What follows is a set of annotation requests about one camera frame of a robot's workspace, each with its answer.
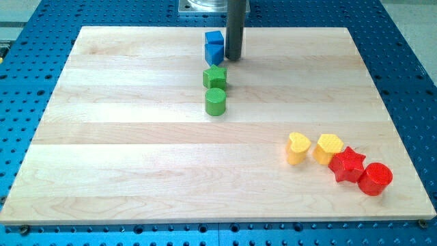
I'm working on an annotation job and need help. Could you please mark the yellow heart block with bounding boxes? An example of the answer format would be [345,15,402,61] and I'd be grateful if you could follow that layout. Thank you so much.
[285,132,311,165]

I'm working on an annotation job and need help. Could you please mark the board clamp screw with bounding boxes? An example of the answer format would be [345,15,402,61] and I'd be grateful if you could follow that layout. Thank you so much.
[18,225,30,236]
[417,219,428,229]

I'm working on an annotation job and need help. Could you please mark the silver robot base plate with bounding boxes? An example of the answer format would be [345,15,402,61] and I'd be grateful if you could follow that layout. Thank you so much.
[177,0,227,15]

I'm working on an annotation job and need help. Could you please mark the blue triangle block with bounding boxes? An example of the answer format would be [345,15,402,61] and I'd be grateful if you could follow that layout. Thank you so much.
[204,44,224,66]

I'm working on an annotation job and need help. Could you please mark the left board clamp screw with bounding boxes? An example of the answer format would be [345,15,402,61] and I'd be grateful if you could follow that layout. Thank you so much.
[18,225,30,236]

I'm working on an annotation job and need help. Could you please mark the green star block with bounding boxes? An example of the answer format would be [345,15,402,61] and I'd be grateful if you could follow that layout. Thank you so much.
[203,65,227,90]

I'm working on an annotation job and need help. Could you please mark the right board clamp screw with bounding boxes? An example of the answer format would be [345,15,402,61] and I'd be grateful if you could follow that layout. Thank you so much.
[417,219,428,229]

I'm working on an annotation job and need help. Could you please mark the yellow hexagon block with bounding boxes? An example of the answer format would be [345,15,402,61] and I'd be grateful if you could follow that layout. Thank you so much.
[312,133,344,165]

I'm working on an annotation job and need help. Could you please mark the red cylinder block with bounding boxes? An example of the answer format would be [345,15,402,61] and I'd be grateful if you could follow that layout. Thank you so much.
[358,163,393,196]

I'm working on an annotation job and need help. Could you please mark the green cylinder block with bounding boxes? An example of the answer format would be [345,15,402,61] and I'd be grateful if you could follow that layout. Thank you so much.
[205,87,227,116]

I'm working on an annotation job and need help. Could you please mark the blue cube block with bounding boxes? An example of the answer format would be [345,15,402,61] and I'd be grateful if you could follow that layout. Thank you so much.
[205,31,224,45]

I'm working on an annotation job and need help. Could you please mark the red star block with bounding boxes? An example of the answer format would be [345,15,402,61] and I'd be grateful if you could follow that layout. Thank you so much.
[328,146,366,183]

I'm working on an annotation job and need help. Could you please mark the wooden board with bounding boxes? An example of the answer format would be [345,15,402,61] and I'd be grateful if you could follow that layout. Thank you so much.
[1,27,436,226]

